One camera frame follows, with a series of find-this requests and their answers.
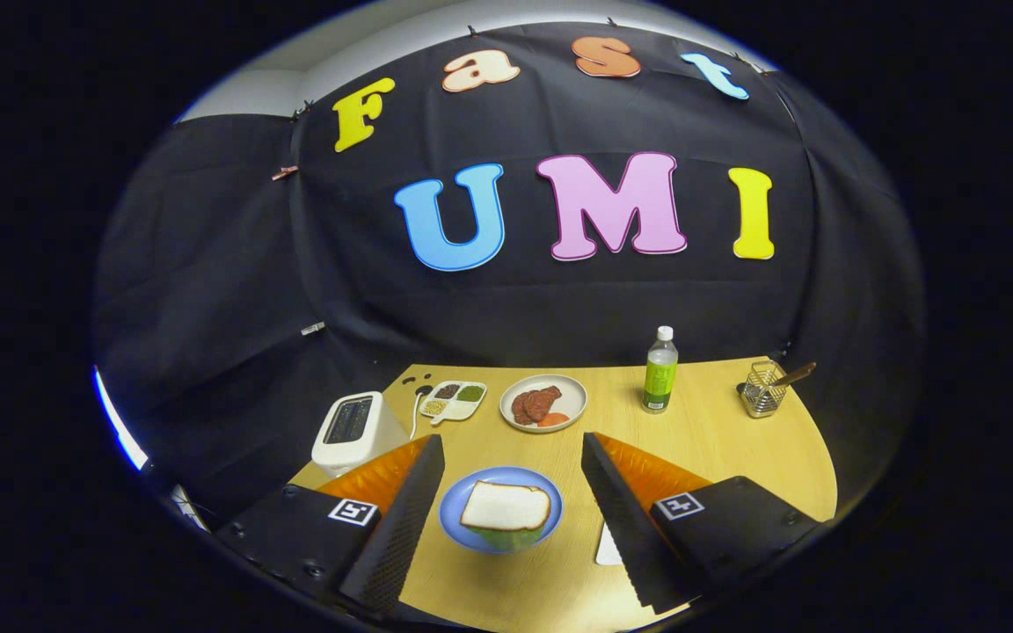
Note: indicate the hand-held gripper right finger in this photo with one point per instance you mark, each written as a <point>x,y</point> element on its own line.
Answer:
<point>621,527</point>

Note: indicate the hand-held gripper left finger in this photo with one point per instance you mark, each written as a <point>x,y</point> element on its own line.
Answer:
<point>405,527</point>

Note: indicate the green lettuce leaf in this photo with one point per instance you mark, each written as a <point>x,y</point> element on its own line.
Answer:
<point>506,538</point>

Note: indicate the toasted bread slice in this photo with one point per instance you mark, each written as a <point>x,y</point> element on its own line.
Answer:
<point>506,505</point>

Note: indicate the small white plate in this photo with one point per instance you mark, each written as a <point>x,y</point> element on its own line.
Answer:
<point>608,549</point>

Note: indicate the blue plate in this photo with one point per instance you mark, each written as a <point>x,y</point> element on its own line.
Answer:
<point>454,505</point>

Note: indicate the white toaster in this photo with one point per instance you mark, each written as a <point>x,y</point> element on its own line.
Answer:
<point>339,457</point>

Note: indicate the orange tomato slice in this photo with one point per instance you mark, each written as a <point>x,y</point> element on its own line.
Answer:
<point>553,420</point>

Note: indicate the white divided condiment tray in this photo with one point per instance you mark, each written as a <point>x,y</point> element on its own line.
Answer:
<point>458,411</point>

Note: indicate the round white meat plate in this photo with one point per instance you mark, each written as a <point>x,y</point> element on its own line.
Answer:
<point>572,396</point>

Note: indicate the brown meat slice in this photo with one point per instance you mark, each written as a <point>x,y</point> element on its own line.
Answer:
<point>544,401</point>
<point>520,410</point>

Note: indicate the green label plastic bottle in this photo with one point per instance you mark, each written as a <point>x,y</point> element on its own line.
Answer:
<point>660,378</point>

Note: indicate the silver cloth clip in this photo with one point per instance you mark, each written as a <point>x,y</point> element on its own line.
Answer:
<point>313,328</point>

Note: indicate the black backdrop cloth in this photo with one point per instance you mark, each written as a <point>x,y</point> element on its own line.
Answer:
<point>559,308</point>

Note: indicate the copper cloth clip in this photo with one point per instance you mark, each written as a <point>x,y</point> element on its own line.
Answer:
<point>284,172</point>

